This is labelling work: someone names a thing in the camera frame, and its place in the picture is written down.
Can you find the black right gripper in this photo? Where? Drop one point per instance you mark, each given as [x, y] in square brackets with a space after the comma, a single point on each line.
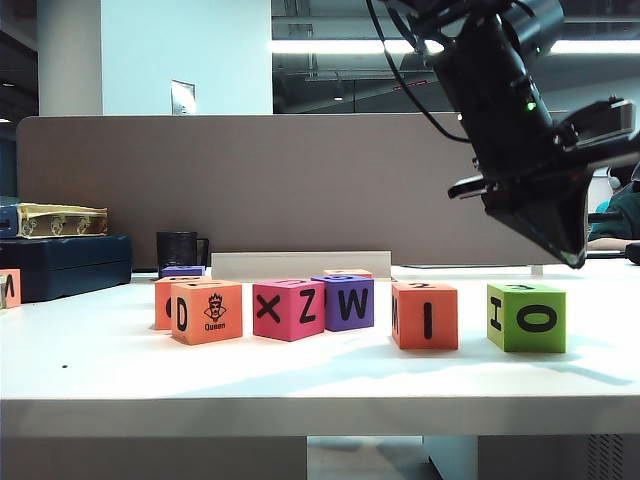
[500, 110]

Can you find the green block O and 3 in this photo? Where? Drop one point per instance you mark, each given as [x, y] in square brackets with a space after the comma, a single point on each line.
[530, 320]

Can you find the orange block I and 2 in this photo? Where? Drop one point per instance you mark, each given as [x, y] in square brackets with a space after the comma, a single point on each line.
[440, 320]

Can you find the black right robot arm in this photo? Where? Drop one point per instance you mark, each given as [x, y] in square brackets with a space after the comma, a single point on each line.
[530, 20]

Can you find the white monitor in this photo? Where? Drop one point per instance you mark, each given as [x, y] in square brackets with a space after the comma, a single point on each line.
[600, 197]

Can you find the person in green top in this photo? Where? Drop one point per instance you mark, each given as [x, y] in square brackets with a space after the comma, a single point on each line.
[620, 220]

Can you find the black round object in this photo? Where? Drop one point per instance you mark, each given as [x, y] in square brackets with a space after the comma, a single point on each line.
[634, 252]

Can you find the red led display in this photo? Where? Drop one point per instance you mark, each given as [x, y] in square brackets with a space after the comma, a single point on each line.
[415, 84]

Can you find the orange block with Y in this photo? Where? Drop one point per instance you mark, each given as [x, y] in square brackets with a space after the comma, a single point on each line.
[350, 273]

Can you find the purple block W and G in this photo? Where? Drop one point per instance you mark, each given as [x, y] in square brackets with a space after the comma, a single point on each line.
[350, 305]

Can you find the ceiling spot lamp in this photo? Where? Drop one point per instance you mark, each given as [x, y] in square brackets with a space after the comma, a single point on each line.
[338, 97]

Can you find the grey vented cabinet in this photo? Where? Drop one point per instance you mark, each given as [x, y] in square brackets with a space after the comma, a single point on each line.
[550, 457]

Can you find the grey desk divider panel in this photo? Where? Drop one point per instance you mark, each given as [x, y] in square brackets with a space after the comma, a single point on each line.
[300, 190]

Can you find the pink block X and Z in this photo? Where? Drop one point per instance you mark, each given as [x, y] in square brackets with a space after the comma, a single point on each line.
[285, 310]

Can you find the orange block D and Queen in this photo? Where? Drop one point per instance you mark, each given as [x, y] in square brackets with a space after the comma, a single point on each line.
[210, 315]

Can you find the purple block W and 9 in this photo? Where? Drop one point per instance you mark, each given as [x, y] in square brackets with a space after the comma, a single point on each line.
[182, 271]

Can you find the black mesh cup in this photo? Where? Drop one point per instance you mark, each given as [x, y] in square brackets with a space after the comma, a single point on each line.
[175, 250]

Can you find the orange block B and C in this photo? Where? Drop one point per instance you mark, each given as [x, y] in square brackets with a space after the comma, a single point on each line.
[162, 310]

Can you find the dark blue plastic case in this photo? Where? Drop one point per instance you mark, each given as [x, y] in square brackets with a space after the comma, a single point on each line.
[75, 265]

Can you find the yellow patterned box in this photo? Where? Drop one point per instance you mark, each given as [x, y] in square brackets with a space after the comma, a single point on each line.
[60, 222]

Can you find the blue box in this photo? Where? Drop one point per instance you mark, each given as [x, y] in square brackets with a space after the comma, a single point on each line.
[7, 220]

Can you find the orange block U and M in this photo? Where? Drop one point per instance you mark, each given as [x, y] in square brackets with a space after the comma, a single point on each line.
[11, 290]

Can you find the white divider foot bracket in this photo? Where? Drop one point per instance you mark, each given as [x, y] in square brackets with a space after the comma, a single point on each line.
[537, 270]

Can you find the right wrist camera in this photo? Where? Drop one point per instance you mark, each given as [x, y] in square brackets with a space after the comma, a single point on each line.
[600, 122]

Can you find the white wall notice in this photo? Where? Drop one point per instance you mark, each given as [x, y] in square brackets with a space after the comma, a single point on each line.
[182, 97]

